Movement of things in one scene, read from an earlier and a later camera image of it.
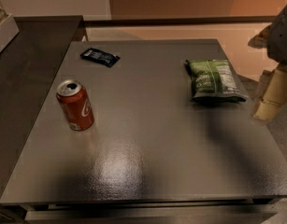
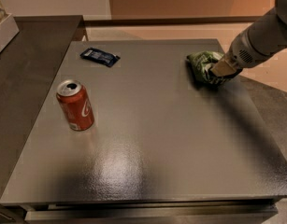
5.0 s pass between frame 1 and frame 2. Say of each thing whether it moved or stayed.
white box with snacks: stayed
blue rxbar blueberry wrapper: stayed
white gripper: moved
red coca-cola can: stayed
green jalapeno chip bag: moved
